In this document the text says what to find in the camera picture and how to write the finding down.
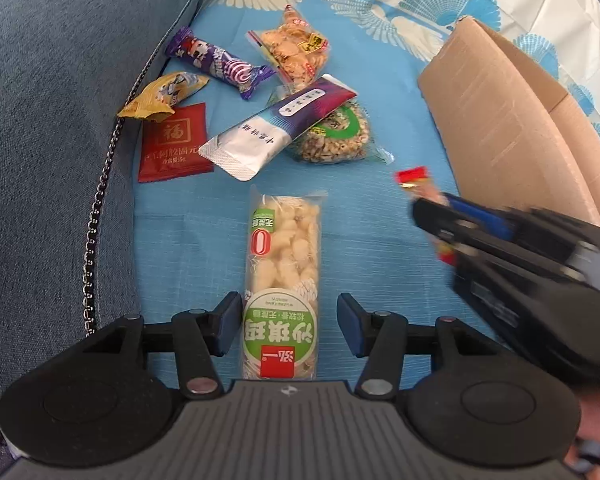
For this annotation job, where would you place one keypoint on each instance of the blue fan-print cloth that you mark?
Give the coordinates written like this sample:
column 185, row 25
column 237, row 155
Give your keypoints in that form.
column 370, row 210

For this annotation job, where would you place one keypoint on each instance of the round grain cake packet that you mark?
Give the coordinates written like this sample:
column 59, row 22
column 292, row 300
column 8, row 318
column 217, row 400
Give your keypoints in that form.
column 340, row 135

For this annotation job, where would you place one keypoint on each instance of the clear biscuit packet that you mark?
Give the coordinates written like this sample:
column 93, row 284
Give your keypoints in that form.
column 292, row 52

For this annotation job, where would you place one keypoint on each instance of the red square sachet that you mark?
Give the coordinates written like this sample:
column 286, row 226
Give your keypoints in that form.
column 172, row 150

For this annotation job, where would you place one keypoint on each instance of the silver purple long packet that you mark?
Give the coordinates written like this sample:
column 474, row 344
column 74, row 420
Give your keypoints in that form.
column 280, row 115

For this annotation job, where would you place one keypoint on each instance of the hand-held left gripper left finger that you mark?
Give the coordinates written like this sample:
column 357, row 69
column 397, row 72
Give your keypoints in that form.
column 227, row 317

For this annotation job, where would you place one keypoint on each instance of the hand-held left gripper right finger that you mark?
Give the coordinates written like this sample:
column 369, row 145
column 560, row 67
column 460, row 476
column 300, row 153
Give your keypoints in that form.
column 350, row 317

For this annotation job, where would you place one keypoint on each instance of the yellow snack packet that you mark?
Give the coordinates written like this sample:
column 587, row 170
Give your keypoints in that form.
column 155, row 97

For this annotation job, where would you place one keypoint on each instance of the blue fabric sofa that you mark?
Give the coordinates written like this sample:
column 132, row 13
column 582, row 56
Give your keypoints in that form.
column 45, row 110

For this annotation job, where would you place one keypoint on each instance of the cardboard box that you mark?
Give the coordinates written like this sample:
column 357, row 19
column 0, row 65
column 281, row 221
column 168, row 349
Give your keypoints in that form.
column 495, row 125

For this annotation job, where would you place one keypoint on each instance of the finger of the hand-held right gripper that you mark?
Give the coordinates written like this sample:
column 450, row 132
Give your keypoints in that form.
column 445, row 225
column 485, row 217

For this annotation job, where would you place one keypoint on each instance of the long clear puffed bar packet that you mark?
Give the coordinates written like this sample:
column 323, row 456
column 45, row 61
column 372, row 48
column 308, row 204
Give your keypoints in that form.
column 285, row 240

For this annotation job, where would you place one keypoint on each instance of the small red snack packet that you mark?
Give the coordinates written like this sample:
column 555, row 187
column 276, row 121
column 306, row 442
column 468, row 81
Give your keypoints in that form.
column 412, row 177

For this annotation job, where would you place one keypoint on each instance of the purple candy packet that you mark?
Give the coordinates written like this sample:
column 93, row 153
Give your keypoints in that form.
column 215, row 60

